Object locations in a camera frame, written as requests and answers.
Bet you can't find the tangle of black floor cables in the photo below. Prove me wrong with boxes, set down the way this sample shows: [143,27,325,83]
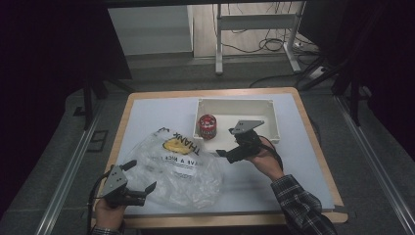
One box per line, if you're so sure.
[224,28,319,56]

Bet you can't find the white metal desk frame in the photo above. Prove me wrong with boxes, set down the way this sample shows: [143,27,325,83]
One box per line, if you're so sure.
[213,2,308,76]

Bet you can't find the clear printed plastic bag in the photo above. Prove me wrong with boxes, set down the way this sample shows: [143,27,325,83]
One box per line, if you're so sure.
[123,126,226,211]

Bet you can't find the black floor frame plate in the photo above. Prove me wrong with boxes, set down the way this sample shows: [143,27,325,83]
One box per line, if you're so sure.
[86,129,110,153]

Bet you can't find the red can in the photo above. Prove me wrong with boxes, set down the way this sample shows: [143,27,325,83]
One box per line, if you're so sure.
[198,114,218,141]

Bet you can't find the right hand-held gripper black cable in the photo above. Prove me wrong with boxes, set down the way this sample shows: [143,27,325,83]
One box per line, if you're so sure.
[258,142,285,171]

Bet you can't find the person's right hand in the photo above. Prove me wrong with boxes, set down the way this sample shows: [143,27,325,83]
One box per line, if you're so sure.
[245,136,286,182]

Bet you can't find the white power strip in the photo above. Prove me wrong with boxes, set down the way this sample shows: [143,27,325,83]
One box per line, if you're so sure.
[307,66,326,81]

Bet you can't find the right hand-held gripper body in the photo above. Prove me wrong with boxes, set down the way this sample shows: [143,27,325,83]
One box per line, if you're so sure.
[225,118,266,165]

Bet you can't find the white wall panel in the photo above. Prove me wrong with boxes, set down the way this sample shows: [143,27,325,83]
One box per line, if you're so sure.
[107,4,194,57]

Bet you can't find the white plastic bin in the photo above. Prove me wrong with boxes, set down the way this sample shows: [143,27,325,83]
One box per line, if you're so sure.
[192,97,282,155]

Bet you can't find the pale white table mat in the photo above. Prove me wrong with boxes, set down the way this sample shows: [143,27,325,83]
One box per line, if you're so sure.
[115,92,337,217]

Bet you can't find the silver metal floor rail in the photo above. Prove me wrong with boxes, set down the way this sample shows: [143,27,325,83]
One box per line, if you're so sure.
[33,101,106,235]
[334,95,415,235]

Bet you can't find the person's left hand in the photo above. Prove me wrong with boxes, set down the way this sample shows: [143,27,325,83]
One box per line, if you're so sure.
[93,197,127,231]

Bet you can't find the long black floor cable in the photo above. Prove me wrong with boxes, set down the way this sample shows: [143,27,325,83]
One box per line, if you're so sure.
[249,73,306,89]

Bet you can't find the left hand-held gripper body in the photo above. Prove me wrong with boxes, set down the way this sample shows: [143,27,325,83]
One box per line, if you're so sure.
[101,164,147,209]

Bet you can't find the left hand-held gripper black cable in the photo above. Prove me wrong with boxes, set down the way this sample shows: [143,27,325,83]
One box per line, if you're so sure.
[85,170,113,235]

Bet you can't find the hand-held gripper black cable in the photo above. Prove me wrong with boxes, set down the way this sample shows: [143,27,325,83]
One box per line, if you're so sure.
[258,142,285,171]
[85,170,113,235]

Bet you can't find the black metal stand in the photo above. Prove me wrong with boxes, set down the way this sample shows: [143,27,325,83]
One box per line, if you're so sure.
[299,55,364,127]
[80,77,135,131]

